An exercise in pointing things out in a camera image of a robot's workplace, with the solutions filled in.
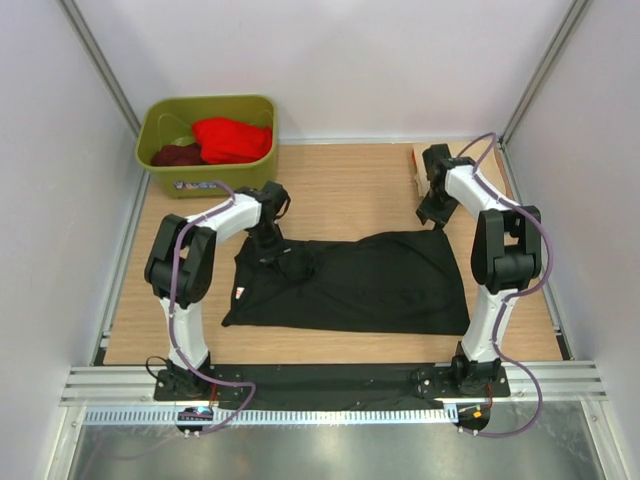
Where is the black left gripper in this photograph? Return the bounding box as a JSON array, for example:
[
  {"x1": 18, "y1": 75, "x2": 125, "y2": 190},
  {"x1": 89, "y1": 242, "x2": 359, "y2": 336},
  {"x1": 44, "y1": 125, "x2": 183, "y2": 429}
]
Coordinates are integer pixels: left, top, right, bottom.
[{"x1": 249, "y1": 222, "x2": 290, "y2": 271}]

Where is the black t shirt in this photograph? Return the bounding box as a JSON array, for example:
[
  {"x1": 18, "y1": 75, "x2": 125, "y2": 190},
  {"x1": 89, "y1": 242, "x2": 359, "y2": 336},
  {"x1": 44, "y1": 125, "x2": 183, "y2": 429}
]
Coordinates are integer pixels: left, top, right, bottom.
[{"x1": 222, "y1": 230, "x2": 470, "y2": 336}]

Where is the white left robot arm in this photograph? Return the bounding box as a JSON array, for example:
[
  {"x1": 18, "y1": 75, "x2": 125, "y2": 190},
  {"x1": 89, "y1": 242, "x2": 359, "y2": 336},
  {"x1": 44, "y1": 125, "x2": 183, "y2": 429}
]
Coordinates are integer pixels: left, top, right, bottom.
[{"x1": 144, "y1": 181, "x2": 290, "y2": 400}]

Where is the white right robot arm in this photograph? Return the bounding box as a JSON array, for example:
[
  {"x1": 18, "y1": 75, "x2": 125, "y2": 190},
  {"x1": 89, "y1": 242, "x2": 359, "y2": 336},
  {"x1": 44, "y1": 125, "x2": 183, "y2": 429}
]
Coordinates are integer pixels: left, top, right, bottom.
[{"x1": 414, "y1": 144, "x2": 542, "y2": 396}]

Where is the folded beige t shirt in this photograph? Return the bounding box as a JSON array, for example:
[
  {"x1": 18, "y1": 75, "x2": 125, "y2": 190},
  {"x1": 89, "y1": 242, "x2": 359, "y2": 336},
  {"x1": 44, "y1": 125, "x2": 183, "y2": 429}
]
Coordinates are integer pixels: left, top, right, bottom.
[{"x1": 412, "y1": 143, "x2": 512, "y2": 199}]

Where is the red t shirt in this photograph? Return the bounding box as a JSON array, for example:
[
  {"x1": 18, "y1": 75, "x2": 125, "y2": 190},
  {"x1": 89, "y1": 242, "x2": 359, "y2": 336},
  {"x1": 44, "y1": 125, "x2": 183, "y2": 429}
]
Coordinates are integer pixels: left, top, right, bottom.
[{"x1": 191, "y1": 117, "x2": 273, "y2": 165}]

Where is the olive green plastic bin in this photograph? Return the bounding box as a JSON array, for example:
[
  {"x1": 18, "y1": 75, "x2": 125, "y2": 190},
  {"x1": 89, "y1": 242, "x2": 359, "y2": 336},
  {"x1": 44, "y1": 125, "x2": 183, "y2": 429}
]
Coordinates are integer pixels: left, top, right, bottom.
[{"x1": 135, "y1": 94, "x2": 278, "y2": 198}]

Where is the dark maroon t shirt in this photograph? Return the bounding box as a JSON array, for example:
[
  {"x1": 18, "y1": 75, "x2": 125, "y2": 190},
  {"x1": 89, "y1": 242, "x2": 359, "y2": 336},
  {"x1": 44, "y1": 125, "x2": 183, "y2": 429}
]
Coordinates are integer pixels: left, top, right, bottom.
[{"x1": 151, "y1": 143, "x2": 204, "y2": 167}]

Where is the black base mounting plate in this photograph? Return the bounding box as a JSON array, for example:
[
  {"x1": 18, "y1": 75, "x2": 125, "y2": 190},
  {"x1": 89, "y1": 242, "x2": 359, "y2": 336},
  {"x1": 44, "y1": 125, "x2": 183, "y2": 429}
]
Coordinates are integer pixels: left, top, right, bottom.
[{"x1": 153, "y1": 362, "x2": 510, "y2": 410}]

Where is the slotted grey cable duct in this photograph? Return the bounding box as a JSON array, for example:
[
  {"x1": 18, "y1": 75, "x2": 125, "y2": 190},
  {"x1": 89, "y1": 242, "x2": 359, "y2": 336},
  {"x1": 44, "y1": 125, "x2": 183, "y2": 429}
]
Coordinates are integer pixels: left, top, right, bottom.
[{"x1": 83, "y1": 404, "x2": 458, "y2": 427}]

